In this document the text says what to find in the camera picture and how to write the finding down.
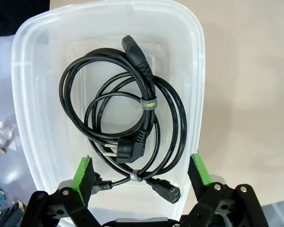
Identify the crumpled grey sheet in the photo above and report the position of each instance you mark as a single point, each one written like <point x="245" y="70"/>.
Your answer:
<point x="2" y="134"/>

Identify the clear plastic storage bin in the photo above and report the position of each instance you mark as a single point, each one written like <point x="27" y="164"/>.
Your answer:
<point x="38" y="94"/>

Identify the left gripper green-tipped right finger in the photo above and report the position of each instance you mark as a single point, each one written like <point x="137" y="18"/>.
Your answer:
<point x="200" y="179"/>

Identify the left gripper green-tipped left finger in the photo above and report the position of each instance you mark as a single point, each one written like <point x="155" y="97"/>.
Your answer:
<point x="82" y="179"/>

